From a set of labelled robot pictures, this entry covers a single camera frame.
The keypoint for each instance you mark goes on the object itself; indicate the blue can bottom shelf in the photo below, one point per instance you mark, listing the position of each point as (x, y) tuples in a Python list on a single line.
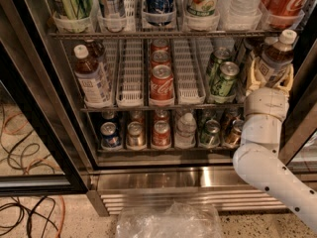
[(110, 135)]

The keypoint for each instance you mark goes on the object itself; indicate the front green soda can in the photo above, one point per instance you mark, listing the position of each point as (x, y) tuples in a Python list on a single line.
[(224, 79)]

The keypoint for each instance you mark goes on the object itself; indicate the clear plastic bag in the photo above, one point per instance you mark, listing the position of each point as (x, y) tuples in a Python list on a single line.
[(179, 220)]

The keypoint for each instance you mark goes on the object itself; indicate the gold can bottom right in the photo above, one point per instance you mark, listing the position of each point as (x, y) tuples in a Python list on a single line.
[(233, 137)]

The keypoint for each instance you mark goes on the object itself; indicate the right glass fridge door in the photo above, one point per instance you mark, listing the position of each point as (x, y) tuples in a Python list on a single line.
[(298, 147)]

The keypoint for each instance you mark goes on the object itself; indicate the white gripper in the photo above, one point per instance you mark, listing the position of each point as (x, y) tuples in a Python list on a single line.
[(265, 103)]

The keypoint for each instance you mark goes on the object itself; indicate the green can bottom shelf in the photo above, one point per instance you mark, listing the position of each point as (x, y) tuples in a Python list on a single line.
[(210, 134)]

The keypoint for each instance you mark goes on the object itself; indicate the tea bottle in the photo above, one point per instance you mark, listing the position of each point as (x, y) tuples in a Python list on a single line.
[(276, 57), (91, 76), (97, 50), (253, 49)]

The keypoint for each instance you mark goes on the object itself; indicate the steel fridge base grille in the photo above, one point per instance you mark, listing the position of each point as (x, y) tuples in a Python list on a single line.
[(201, 187)]

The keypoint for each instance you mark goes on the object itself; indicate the rear red cola can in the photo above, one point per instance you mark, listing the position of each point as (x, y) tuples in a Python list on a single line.
[(160, 45)]

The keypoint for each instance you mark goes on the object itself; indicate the glass fridge door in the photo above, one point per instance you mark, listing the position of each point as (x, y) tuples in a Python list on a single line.
[(39, 78), (298, 147)]

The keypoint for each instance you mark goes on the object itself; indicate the bronze can bottom shelf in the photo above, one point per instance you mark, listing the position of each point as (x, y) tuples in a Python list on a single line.
[(136, 135)]

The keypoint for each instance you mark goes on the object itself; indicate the left glass fridge door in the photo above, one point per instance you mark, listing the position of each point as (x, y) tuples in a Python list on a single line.
[(39, 78)]

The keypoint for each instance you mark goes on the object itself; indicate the middle red cola can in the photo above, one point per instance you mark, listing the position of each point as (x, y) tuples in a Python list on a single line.
[(160, 58)]

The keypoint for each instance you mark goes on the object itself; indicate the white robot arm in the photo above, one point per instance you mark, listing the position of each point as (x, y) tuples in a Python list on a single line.
[(256, 160)]

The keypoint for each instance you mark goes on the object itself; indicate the red cola can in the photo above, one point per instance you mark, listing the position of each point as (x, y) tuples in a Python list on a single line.
[(161, 83), (160, 45), (160, 58)]

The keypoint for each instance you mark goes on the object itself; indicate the blue bottle top shelf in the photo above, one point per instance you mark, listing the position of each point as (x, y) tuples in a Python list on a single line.
[(159, 12)]

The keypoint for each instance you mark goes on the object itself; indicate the clear water bottle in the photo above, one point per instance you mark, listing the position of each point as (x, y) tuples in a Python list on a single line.
[(185, 131)]

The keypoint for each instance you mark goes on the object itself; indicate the cola bottle top shelf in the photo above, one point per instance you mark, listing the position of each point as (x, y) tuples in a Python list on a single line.
[(281, 14)]

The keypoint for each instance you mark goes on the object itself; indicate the rear green soda can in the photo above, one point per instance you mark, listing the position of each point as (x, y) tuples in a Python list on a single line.
[(218, 56)]

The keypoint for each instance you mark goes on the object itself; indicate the green soda can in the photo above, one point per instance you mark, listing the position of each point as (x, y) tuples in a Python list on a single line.
[(218, 56), (224, 79)]

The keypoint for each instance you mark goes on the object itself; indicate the front red cola can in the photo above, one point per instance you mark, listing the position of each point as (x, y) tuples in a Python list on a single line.
[(161, 83)]

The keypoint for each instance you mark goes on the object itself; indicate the red can bottom shelf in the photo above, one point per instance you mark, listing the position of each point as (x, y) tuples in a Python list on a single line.
[(161, 134)]

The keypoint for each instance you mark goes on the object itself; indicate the silver bottle top shelf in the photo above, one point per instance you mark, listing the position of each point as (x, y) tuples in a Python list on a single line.
[(112, 8)]

